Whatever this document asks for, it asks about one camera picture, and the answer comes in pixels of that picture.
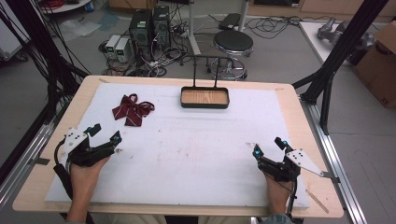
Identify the white round table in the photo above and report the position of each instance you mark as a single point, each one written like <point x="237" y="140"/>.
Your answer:
<point x="67" y="5"/>

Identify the black hanger stand with tray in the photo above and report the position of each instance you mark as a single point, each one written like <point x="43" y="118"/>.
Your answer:
<point x="204" y="97"/>

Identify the white table leg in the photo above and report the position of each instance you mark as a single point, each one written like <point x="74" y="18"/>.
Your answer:
<point x="243" y="14"/>
<point x="193" y="28"/>

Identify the black round stool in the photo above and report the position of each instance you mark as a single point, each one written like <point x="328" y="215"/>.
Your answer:
<point x="233" y="42"/>

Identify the white floor board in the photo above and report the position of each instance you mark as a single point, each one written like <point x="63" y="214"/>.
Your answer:
<point x="317" y="40"/>

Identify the person's left hand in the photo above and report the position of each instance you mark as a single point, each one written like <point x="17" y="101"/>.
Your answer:
<point x="83" y="175"/>

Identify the thin wooden stick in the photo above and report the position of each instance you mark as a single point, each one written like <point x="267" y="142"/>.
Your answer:
<point x="317" y="200"/>

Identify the black computer tower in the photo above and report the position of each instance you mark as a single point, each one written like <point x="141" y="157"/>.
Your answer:
<point x="140" y="31"/>
<point x="162" y="26"/>

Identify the white power supply unit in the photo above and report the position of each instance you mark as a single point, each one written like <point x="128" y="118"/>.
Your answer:
<point x="111" y="45"/>
<point x="123" y="49"/>

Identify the maroon striped bow tie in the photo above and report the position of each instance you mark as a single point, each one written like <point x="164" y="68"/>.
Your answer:
<point x="132" y="109"/>

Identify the black metal frame strut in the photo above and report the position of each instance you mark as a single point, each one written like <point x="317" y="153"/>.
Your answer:
<point x="46" y="56"/>
<point x="337" y="56"/>

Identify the clear plastic sheet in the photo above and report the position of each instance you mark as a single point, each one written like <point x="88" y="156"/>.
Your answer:
<point x="79" y="28"/>

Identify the grey robot part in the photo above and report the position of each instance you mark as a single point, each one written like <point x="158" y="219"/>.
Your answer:
<point x="341" y="32"/>

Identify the black flat box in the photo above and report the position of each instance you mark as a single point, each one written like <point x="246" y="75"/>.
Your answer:
<point x="229" y="21"/>

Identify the brown cardboard box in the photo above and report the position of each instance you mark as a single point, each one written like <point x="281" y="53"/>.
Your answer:
<point x="378" y="65"/>

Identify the aluminium rail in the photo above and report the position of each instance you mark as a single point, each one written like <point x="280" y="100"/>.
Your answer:
<point x="336" y="155"/>
<point x="25" y="155"/>

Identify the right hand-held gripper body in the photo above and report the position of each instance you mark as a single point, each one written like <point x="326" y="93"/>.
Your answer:
<point x="281" y="169"/>

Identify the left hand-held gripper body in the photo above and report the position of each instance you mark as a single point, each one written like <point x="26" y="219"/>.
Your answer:
<point x="81" y="153"/>

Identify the person's right hand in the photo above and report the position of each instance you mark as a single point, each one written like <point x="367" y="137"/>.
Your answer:
<point x="278" y="191"/>

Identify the white foam mat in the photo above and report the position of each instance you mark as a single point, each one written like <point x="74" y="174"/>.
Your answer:
<point x="193" y="149"/>

